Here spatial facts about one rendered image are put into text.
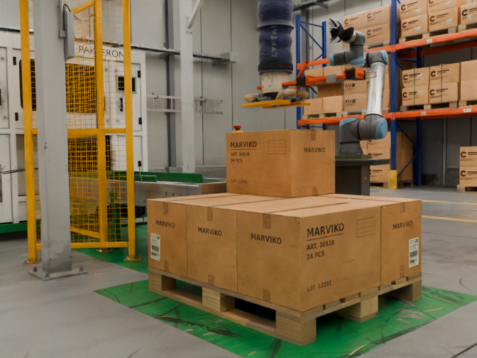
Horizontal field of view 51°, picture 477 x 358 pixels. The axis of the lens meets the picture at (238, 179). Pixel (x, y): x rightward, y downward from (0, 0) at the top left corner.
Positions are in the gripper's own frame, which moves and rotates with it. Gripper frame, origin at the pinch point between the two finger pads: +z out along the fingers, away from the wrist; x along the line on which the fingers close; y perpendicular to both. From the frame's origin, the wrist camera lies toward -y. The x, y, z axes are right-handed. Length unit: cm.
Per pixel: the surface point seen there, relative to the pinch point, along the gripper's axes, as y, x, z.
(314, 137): -4, -68, 22
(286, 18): 16.6, 6.5, 23.0
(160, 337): -11, -158, 139
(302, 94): 8.1, -40.5, 17.9
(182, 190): 85, -102, 55
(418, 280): -63, -147, 8
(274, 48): 21.3, -11.9, 29.2
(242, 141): 40, -69, 40
